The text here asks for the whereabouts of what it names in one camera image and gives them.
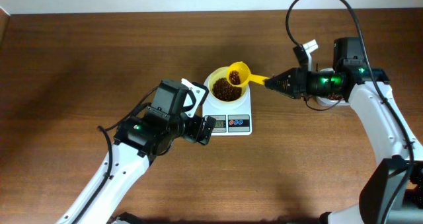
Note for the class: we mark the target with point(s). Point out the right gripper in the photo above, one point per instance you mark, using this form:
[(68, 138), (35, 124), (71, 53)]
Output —
[(301, 83)]

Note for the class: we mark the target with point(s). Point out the yellow plastic measuring scoop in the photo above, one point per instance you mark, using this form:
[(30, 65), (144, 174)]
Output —
[(245, 75)]

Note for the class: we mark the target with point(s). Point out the pale yellow plastic bowl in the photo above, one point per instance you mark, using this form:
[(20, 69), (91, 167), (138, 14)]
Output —
[(221, 73)]

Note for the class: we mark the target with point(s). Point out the red adzuki beans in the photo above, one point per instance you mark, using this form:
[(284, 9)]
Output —
[(335, 97)]

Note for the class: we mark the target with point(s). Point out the white digital kitchen scale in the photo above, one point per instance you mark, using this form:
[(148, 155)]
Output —
[(232, 118)]

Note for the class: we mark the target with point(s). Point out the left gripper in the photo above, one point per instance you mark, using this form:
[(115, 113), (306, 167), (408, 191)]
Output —
[(201, 130)]

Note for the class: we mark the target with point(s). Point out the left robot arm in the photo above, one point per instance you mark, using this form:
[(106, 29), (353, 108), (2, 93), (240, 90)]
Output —
[(145, 133)]

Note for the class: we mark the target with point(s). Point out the clear plastic food container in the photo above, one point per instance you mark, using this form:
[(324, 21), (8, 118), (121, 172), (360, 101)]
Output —
[(329, 102)]

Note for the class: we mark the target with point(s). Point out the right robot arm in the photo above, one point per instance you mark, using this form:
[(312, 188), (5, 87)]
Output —
[(393, 194)]

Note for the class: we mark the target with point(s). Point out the red beans in scoop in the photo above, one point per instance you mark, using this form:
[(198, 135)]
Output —
[(234, 78)]

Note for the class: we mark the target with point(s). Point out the red beans in bowl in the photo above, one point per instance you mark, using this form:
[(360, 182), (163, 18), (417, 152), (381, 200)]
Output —
[(224, 91)]

